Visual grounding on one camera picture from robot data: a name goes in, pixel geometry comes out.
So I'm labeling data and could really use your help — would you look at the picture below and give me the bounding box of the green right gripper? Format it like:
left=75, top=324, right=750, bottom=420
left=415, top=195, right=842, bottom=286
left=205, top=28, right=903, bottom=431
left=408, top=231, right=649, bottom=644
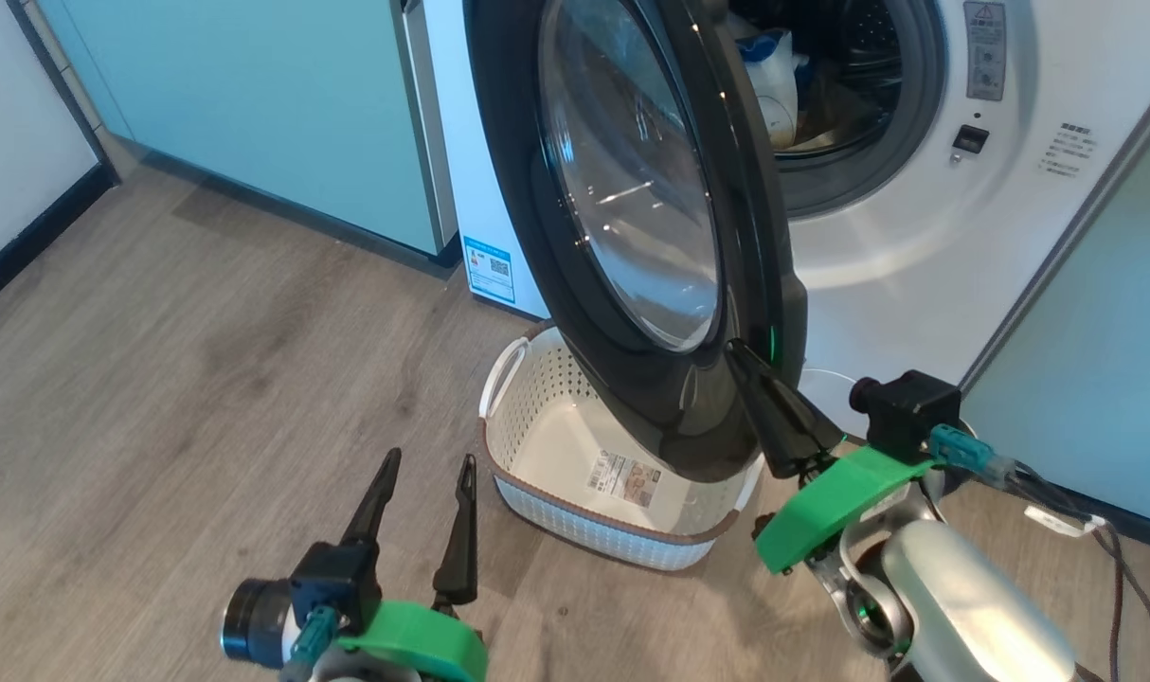
left=725, top=339, right=939, bottom=577

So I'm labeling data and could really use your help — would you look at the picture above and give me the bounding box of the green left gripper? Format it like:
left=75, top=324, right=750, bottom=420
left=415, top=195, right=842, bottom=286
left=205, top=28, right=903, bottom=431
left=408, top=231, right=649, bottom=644
left=333, top=448, right=490, bottom=682

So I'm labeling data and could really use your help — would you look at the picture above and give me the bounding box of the black round washing machine door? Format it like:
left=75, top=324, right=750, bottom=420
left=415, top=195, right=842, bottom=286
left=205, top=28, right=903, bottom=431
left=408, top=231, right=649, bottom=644
left=461, top=0, right=811, bottom=485

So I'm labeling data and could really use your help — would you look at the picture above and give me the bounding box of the cream garment with line print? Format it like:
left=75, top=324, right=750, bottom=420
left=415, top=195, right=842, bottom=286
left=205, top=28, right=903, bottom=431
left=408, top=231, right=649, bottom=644
left=736, top=43, right=814, bottom=152

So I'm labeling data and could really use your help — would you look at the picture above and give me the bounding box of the white perforated laundry basket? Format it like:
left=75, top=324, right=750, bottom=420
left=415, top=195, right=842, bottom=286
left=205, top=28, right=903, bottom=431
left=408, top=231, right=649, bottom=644
left=478, top=322, right=766, bottom=573

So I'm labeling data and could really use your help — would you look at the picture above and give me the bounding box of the white washing machine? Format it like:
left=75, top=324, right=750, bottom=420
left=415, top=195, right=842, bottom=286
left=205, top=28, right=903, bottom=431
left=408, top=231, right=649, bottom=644
left=422, top=0, right=1150, bottom=446

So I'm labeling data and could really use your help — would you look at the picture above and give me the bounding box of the grey rubber door gasket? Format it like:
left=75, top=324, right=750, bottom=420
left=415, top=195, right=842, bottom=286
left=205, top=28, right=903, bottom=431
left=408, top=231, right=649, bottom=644
left=774, top=0, right=951, bottom=222

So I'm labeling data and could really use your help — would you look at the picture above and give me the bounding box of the steel washing machine drum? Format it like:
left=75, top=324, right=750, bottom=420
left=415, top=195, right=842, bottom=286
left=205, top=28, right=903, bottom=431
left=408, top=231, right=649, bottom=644
left=727, top=0, right=919, bottom=154

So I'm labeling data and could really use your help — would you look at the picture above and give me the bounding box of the printed product label sticker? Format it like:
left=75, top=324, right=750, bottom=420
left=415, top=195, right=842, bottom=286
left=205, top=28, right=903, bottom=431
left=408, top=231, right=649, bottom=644
left=585, top=449, right=664, bottom=507

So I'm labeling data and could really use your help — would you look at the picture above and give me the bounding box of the blue white energy label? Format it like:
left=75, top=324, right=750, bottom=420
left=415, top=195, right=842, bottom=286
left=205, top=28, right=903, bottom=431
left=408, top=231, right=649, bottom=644
left=462, top=236, right=518, bottom=307

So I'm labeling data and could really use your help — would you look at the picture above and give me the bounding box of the small text sticker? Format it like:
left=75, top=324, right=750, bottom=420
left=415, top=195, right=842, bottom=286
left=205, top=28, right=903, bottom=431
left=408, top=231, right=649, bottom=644
left=1038, top=120, right=1098, bottom=180

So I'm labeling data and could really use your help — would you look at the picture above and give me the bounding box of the grey warning sticker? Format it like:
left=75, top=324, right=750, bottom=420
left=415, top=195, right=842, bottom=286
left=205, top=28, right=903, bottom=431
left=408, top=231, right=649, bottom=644
left=962, top=0, right=1008, bottom=103

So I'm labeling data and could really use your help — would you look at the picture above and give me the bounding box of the pale teal cabinet steel edge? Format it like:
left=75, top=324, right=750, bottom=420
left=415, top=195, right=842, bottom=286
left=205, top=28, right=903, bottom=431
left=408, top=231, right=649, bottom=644
left=33, top=0, right=463, bottom=264

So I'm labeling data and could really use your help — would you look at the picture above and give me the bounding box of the left camera cable teal plug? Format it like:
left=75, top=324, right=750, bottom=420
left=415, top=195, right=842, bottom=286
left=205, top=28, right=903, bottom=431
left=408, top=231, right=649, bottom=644
left=281, top=606, right=341, bottom=682

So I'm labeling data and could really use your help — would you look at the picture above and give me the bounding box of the pale teal cabinet grey frame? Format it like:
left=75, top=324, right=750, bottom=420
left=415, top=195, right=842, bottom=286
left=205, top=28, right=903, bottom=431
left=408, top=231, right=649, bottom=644
left=957, top=90, right=1150, bottom=533

